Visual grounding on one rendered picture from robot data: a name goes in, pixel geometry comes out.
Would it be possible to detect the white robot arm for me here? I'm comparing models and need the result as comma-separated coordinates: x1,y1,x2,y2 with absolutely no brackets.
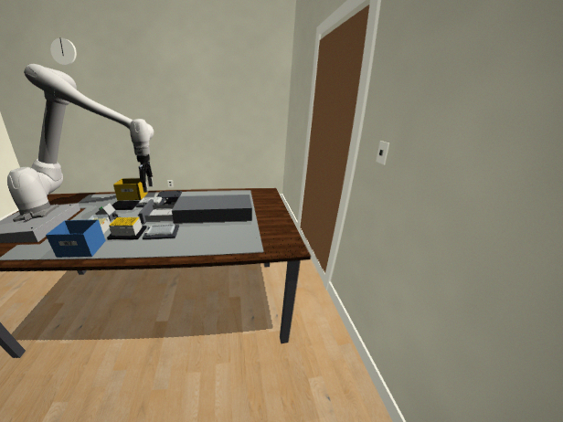
7,64,154,222

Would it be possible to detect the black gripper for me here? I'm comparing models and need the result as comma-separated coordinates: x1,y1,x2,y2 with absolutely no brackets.
136,154,153,193

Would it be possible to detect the yellow open-top bin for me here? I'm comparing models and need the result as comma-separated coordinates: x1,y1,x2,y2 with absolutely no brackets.
113,178,148,201

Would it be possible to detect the grey bench mat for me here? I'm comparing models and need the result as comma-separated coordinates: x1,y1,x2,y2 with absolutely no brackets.
0,190,264,260

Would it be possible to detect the blue open-top bin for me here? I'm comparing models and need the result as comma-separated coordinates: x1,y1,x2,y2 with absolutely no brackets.
46,219,106,258

